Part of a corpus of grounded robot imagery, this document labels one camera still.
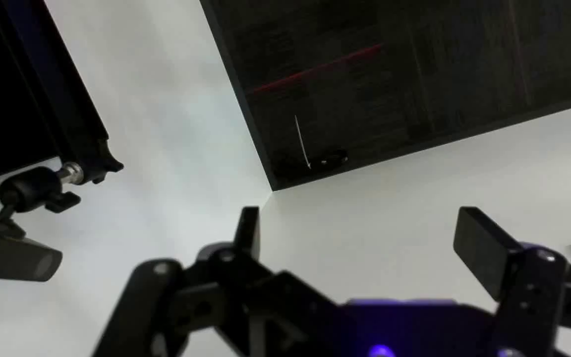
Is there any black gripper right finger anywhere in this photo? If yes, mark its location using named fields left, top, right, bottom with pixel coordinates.
left=451, top=206, right=571, bottom=357

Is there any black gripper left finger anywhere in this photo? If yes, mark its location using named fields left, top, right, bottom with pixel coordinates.
left=92, top=206, right=340, bottom=357

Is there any dark glass panel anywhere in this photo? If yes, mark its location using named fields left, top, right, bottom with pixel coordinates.
left=197, top=0, right=571, bottom=192

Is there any dark grey mounted camera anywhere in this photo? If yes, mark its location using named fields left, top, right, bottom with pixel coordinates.
left=0, top=210, right=63, bottom=283

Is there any black ball head mount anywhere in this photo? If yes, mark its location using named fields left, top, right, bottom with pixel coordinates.
left=0, top=160, right=84, bottom=216

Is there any black aluminium frame profile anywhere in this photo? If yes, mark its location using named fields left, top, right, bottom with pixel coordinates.
left=0, top=0, right=124, bottom=186

